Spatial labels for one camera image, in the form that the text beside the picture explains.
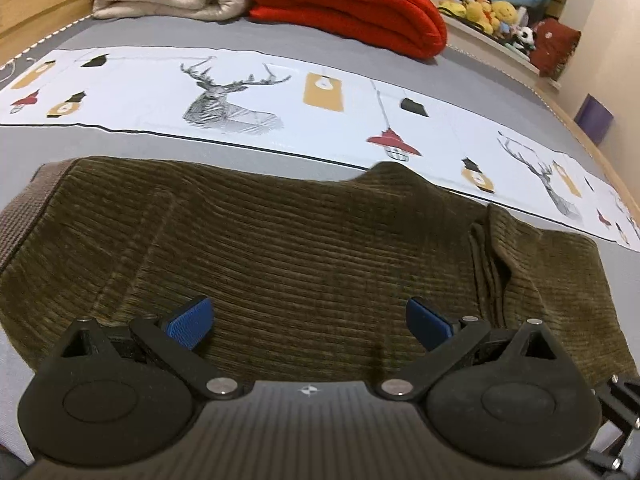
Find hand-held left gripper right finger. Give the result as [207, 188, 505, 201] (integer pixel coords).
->
[376, 296, 576, 402]

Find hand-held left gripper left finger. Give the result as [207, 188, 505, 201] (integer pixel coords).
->
[52, 296, 246, 402]

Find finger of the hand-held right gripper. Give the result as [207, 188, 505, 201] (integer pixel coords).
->
[592, 372, 640, 431]

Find dark olive corduroy pants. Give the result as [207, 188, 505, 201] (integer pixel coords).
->
[0, 156, 638, 392]

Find white printed cloth strip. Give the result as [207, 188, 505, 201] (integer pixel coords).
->
[0, 46, 640, 253]

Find purple board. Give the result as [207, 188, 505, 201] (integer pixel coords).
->
[574, 94, 615, 144]

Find bed with grey sheet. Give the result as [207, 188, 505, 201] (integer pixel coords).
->
[0, 12, 640, 480]

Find dark red cushion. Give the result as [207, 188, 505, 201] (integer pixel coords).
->
[530, 17, 582, 77]

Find yellow bear plush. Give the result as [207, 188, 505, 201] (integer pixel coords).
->
[487, 0, 521, 36]

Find red folded quilt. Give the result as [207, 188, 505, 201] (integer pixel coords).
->
[247, 0, 447, 59]

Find wooden headboard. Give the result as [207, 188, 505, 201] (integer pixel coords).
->
[0, 0, 101, 68]

